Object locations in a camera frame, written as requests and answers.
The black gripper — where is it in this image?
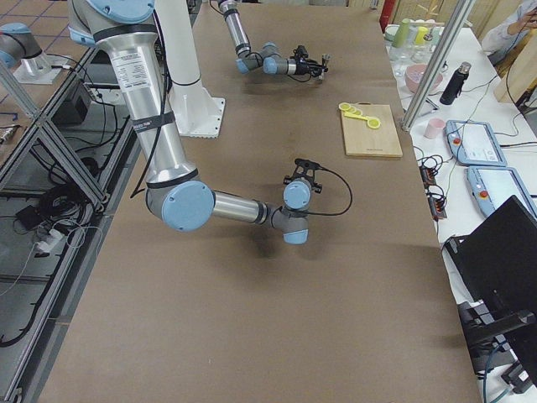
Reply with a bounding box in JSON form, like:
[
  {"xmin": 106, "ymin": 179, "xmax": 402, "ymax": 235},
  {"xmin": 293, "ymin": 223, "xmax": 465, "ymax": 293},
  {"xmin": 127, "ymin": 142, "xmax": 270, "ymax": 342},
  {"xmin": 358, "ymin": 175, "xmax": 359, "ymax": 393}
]
[
  {"xmin": 293, "ymin": 44, "xmax": 321, "ymax": 78},
  {"xmin": 283, "ymin": 158, "xmax": 322, "ymax": 193}
]

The steel measuring jigger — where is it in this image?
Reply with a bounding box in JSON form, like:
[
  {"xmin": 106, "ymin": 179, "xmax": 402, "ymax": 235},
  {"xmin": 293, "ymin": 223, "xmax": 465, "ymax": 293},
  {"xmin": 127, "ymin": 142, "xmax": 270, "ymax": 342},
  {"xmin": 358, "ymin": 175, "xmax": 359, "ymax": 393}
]
[{"xmin": 317, "ymin": 54, "xmax": 331, "ymax": 81}]

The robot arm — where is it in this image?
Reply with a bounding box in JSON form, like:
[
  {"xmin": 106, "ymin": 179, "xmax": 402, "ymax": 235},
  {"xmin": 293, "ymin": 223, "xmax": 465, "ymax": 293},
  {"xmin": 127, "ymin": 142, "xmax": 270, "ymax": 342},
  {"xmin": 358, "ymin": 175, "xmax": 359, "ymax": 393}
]
[
  {"xmin": 209, "ymin": 1, "xmax": 330, "ymax": 82},
  {"xmin": 68, "ymin": 1, "xmax": 319, "ymax": 244}
]

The wooden cup rack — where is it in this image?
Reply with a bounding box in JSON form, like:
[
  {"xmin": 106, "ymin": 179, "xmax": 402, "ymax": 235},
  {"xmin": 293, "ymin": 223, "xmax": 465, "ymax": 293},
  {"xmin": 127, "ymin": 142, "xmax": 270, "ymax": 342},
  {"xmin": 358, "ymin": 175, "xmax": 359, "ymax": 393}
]
[{"xmin": 416, "ymin": 0, "xmax": 445, "ymax": 27}]

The pink cup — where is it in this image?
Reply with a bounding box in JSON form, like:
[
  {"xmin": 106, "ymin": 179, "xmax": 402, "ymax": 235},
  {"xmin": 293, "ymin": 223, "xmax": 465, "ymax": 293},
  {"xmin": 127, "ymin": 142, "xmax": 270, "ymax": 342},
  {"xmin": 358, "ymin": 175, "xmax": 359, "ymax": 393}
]
[{"xmin": 424, "ymin": 118, "xmax": 446, "ymax": 139}]

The wooden cutting board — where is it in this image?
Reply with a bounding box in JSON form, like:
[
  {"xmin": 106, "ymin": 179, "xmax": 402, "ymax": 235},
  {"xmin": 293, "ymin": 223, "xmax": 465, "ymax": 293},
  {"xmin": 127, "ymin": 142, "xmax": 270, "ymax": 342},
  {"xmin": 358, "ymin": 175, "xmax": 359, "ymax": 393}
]
[{"xmin": 338, "ymin": 102, "xmax": 403, "ymax": 158}]

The yellow plastic spoon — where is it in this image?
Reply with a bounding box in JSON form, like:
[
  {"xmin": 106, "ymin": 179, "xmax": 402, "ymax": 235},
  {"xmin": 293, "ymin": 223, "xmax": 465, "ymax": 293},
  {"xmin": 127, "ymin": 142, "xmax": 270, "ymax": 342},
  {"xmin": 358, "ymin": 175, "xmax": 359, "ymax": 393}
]
[{"xmin": 343, "ymin": 112, "xmax": 380, "ymax": 124}]

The green tumbler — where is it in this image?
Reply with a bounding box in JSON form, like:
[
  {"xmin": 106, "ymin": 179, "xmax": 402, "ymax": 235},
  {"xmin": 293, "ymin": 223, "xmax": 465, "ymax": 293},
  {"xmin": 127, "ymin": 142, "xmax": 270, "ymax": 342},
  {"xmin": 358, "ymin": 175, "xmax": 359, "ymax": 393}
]
[{"xmin": 392, "ymin": 18, "xmax": 410, "ymax": 49}]

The pink bowl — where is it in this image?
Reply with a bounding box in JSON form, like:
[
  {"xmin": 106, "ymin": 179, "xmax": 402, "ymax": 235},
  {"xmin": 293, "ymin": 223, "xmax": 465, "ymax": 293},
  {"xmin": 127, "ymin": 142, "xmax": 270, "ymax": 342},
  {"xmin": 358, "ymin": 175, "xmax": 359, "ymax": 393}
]
[{"xmin": 404, "ymin": 64, "xmax": 443, "ymax": 95}]

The black thermos bottle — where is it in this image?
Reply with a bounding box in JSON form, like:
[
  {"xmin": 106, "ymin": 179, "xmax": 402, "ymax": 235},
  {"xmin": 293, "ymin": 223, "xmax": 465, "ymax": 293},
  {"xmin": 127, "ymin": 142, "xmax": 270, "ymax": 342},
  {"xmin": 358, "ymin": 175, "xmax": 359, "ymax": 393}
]
[{"xmin": 440, "ymin": 61, "xmax": 472, "ymax": 105}]

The upper teach pendant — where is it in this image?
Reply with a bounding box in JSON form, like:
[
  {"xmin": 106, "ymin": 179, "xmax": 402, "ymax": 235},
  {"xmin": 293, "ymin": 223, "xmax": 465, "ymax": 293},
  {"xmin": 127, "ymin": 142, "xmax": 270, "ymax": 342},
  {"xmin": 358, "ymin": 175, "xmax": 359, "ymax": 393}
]
[{"xmin": 445, "ymin": 120, "xmax": 507, "ymax": 167}]

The teach pendant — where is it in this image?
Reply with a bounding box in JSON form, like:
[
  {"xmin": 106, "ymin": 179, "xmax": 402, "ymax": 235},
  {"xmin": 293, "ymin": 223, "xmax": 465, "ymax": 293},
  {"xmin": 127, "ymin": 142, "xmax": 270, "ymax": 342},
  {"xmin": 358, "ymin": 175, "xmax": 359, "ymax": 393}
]
[
  {"xmin": 466, "ymin": 166, "xmax": 536, "ymax": 217},
  {"xmin": 445, "ymin": 120, "xmax": 507, "ymax": 167}
]

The lower teach pendant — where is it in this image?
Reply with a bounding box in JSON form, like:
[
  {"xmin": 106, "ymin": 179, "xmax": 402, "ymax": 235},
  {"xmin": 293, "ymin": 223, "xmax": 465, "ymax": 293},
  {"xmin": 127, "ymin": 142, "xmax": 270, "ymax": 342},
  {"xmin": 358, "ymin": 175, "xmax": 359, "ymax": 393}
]
[{"xmin": 466, "ymin": 166, "xmax": 536, "ymax": 217}]

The black monitor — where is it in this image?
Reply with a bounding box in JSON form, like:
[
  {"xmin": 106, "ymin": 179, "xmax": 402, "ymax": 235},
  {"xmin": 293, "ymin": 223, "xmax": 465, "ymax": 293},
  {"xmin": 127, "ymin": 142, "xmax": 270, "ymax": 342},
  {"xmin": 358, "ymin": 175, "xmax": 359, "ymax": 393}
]
[{"xmin": 444, "ymin": 196, "xmax": 536, "ymax": 383}]

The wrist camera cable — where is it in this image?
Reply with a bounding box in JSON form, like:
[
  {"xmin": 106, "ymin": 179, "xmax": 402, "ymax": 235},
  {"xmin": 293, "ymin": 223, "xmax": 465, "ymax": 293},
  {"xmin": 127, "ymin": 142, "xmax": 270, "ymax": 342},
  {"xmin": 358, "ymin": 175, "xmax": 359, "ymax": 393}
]
[{"xmin": 289, "ymin": 164, "xmax": 353, "ymax": 218}]

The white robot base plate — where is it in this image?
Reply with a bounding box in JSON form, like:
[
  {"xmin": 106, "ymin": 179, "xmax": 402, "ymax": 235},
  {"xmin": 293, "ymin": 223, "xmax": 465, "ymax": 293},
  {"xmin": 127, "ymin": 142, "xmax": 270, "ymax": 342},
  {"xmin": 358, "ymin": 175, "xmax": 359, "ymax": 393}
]
[{"xmin": 169, "ymin": 81, "xmax": 226, "ymax": 139}]

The aluminium frame post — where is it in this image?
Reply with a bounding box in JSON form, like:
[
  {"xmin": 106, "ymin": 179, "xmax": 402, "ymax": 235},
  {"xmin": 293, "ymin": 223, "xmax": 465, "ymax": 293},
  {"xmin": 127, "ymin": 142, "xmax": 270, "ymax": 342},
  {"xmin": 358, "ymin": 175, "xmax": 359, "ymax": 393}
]
[{"xmin": 401, "ymin": 0, "xmax": 476, "ymax": 132}]

